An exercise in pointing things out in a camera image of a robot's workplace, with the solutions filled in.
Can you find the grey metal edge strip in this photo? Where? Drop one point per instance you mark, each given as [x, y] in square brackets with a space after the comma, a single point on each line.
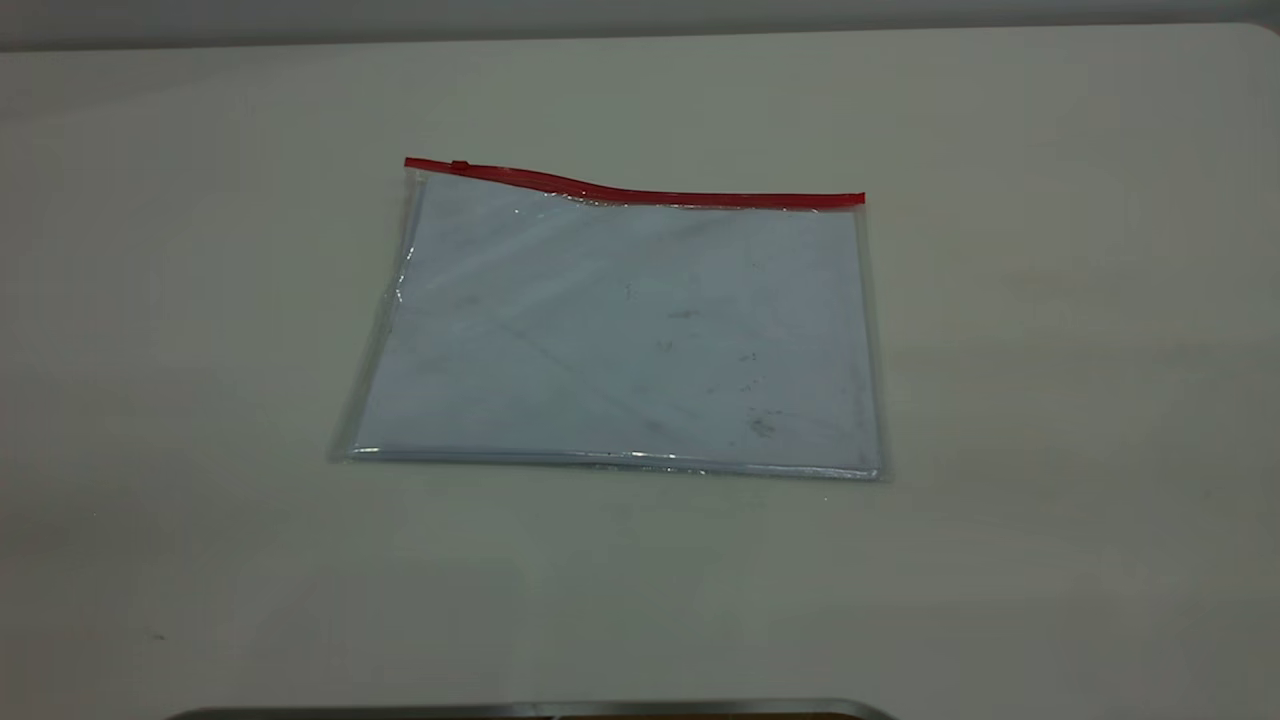
[530, 711]

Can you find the clear plastic bag red zipper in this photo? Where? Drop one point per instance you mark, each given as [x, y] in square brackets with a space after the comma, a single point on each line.
[620, 200]

